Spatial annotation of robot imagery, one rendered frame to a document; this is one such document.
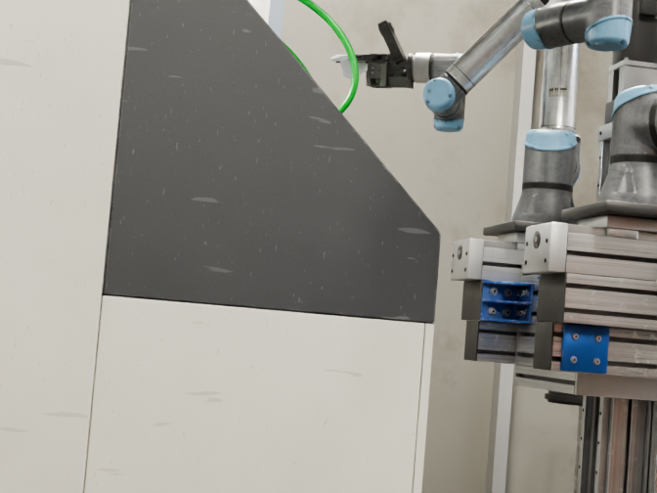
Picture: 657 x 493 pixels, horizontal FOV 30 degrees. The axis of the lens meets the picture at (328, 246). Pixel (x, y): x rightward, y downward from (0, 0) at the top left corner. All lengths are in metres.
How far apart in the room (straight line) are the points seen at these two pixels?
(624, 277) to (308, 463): 0.68
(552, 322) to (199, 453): 0.71
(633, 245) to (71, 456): 1.07
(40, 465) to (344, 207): 0.65
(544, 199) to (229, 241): 0.98
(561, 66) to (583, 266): 0.85
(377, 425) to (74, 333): 0.54
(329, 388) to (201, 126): 0.49
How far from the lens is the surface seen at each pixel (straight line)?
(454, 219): 5.28
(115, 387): 2.01
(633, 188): 2.34
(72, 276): 2.00
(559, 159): 2.83
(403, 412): 2.14
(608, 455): 2.59
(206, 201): 2.04
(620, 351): 2.36
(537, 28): 2.24
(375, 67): 3.11
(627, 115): 2.38
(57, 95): 2.02
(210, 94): 2.06
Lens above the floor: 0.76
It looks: 4 degrees up
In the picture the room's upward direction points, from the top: 5 degrees clockwise
